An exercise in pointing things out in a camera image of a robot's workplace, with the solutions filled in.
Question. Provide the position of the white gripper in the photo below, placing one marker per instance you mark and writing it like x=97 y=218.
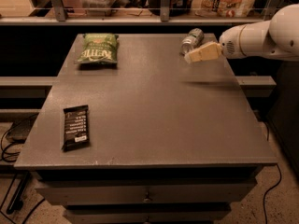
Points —
x=229 y=47

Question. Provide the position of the green 7up soda can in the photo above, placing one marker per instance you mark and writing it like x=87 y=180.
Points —
x=193 y=40

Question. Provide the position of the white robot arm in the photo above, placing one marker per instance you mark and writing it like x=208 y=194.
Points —
x=275 y=39

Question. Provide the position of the black rxbar chocolate bar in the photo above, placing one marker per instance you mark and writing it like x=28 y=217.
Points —
x=76 y=126

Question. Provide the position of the colourful snack bag on shelf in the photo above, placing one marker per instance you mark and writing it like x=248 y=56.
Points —
x=224 y=8

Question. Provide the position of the grey cabinet with drawers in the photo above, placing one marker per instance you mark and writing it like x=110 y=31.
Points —
x=182 y=134

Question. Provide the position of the green kettle chips bag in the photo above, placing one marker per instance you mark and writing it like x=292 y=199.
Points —
x=99 y=48

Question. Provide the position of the round drawer knob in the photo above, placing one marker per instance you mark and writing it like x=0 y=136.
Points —
x=147 y=199

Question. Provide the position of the black power adapter box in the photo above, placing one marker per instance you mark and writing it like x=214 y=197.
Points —
x=19 y=131

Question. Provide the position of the grey metal shelf rail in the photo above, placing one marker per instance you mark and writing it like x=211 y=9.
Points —
x=71 y=12

